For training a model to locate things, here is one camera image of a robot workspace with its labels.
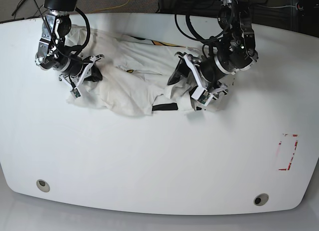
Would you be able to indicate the left table cable grommet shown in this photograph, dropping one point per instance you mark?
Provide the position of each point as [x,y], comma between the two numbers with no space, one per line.
[43,186]

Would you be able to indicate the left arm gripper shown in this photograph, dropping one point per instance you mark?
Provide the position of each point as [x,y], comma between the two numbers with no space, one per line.
[232,50]

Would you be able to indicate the right table cable grommet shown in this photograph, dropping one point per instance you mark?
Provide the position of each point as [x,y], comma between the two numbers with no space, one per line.
[261,199]

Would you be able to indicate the red tape rectangle marking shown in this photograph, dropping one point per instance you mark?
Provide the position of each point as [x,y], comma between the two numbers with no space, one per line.
[286,151]

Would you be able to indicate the black silver robot arm right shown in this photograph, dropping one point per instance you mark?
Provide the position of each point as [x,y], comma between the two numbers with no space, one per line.
[63,6]

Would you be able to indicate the table cable grommet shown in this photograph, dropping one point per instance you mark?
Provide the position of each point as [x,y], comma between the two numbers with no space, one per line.
[43,186]
[261,199]

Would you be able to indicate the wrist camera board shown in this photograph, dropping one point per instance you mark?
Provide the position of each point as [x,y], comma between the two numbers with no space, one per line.
[202,95]
[76,93]

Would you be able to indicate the white printed t-shirt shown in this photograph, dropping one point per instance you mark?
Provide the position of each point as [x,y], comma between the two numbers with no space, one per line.
[134,75]

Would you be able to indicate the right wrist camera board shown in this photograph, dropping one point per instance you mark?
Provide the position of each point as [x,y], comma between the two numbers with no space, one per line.
[76,93]

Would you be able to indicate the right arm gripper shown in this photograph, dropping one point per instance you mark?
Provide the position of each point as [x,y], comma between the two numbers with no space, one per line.
[54,54]

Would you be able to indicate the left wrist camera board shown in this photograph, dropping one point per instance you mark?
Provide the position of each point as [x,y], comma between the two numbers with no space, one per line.
[202,95]

